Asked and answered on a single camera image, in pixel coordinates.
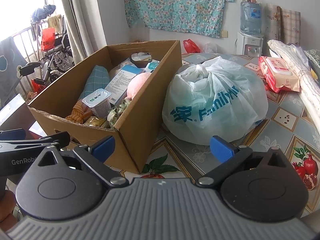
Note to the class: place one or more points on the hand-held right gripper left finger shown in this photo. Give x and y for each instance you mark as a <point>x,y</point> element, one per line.
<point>103,146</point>

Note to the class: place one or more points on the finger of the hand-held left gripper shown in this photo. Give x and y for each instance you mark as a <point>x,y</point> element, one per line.
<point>30,142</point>
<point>11,134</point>

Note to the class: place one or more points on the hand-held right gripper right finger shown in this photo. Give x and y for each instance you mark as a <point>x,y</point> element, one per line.
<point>222,150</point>

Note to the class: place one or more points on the olive yellow carton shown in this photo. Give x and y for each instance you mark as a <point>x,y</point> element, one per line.
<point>96,123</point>

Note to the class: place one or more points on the green floral scrunchie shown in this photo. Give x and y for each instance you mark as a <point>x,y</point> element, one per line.
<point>118,115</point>

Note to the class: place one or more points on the orange striped cloth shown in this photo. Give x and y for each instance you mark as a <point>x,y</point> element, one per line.
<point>77,113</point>

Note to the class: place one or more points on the white yogurt cup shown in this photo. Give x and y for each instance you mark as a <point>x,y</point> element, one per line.
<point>97,102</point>

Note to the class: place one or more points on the brown cardboard box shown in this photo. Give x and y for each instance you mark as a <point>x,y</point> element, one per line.
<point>140,120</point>

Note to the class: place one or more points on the white blue medicine box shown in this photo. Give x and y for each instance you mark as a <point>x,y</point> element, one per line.
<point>122,85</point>

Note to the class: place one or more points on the blue checked towel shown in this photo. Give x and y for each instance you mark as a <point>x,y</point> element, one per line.
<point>96,80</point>

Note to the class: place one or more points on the pink plush toy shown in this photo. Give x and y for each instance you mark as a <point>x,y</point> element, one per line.
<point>138,85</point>

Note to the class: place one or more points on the blue wet wipes pack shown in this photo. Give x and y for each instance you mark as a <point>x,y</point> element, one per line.
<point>152,65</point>

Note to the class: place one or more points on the person's left hand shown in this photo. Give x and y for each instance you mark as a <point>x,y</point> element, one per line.
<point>8,210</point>

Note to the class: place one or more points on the white printed plastic bag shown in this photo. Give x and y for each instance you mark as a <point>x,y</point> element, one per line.
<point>212,100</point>

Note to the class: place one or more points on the grey blanket with circles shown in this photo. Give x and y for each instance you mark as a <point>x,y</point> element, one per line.
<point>10,67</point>

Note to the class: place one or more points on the wheelchair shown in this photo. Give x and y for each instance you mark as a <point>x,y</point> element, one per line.
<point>55,57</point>

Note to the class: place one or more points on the pink wet wipes pack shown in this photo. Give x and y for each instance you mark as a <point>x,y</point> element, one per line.
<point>277,75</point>

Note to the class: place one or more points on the metal balcony railing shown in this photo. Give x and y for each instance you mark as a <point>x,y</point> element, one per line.
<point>25,35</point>

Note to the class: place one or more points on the orange plastic bag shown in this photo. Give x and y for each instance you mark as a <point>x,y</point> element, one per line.
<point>48,40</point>

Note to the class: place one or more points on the clear plastic bag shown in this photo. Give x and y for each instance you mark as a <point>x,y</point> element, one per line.
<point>210,48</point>

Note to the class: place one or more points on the white quilt with coloured stitches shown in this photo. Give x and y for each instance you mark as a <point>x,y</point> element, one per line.
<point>307,85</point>

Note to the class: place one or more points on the red plastic bag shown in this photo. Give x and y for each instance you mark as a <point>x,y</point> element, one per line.
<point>191,46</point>

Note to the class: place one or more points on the white water dispenser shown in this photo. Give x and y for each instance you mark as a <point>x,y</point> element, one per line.
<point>246,42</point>

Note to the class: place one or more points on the beige hanging towel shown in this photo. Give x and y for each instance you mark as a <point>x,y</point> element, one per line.
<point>54,22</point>

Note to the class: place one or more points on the dark blue checked garment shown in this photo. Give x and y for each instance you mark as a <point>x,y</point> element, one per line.
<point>42,13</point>

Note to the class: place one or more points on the grey green patterned pillow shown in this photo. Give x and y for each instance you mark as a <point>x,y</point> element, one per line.
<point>314,57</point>

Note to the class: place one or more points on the cream curtain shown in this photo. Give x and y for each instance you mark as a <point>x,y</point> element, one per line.
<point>82,17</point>

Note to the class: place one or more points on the floral patterned board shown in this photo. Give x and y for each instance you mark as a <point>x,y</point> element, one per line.
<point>272,22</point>

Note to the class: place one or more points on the checked patterned board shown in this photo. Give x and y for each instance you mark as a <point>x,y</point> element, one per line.
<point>290,26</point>

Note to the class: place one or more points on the wall socket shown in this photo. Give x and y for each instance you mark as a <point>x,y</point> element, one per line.
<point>224,34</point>

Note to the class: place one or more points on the teal floral wall cloth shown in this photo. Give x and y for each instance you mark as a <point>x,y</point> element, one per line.
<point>175,5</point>

